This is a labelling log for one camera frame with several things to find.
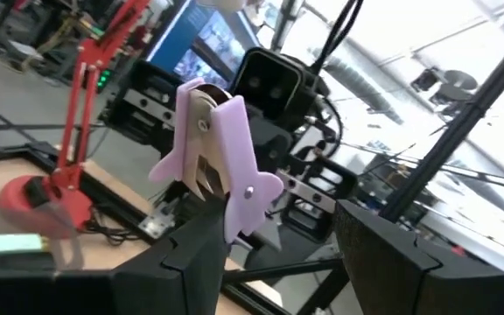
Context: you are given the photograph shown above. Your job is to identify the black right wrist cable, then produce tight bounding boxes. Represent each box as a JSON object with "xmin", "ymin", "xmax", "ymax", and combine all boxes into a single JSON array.
[{"xmin": 306, "ymin": 0, "xmax": 366, "ymax": 158}]

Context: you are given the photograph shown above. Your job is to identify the brown translucent plastic bin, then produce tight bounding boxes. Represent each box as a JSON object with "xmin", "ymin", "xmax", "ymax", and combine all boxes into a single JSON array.
[{"xmin": 0, "ymin": 201, "xmax": 86, "ymax": 273}]

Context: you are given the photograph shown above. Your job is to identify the computer monitor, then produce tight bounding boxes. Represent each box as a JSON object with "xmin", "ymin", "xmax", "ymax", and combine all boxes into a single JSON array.
[{"xmin": 146, "ymin": 0, "xmax": 262, "ymax": 91}]

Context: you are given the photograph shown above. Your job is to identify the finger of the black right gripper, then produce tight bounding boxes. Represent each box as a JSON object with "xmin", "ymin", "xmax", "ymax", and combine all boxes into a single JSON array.
[{"xmin": 251, "ymin": 116, "xmax": 296, "ymax": 176}]

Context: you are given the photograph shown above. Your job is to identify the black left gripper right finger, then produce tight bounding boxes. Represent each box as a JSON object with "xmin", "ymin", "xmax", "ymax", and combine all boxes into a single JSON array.
[{"xmin": 334, "ymin": 199, "xmax": 504, "ymax": 315}]

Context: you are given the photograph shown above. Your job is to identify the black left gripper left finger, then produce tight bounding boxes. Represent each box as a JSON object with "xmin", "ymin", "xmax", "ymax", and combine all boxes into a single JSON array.
[{"xmin": 54, "ymin": 199, "xmax": 231, "ymax": 315}]

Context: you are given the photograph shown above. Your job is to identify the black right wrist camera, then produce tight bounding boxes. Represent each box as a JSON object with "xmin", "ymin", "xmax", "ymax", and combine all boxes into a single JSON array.
[{"xmin": 228, "ymin": 46, "xmax": 319, "ymax": 132}]

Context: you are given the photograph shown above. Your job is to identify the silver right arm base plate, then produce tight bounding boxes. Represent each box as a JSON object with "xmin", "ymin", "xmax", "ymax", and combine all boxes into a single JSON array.
[{"xmin": 137, "ymin": 204, "xmax": 178, "ymax": 240}]

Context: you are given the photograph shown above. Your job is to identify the purple staple remover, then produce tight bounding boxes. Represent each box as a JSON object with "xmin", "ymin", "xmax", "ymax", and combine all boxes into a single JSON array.
[{"xmin": 148, "ymin": 77, "xmax": 285, "ymax": 244}]

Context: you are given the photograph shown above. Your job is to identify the red desk lamp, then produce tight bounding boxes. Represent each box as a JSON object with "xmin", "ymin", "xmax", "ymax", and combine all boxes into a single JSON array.
[{"xmin": 0, "ymin": 0, "xmax": 152, "ymax": 240}]

